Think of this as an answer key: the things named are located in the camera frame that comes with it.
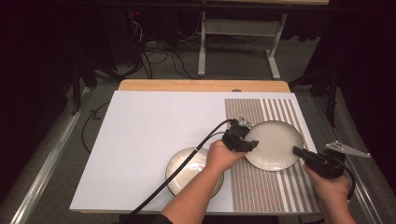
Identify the white metal desk frame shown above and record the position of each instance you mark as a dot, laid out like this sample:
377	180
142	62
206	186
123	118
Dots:
239	27

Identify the metal floor rail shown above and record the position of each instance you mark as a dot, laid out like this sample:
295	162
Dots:
361	174
46	165

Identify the cream plate with dark rim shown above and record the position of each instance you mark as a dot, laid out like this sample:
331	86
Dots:
176	160
274	143

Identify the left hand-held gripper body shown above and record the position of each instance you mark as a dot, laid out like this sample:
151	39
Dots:
235	138

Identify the person's left hand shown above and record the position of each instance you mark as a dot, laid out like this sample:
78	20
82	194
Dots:
221	157

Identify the white board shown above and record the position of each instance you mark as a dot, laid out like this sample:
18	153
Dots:
155	118

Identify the striped brown and white placemat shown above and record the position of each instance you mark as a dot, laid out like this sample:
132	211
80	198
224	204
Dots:
264	189

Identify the wooden table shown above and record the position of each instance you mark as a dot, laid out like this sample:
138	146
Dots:
202	85

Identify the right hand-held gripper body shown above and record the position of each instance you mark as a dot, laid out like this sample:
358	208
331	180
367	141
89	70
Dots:
325	165

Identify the dark metal stand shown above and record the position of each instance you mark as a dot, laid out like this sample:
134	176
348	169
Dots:
76	90
332	99

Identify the person's right hand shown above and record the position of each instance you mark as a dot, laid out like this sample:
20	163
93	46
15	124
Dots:
331	189

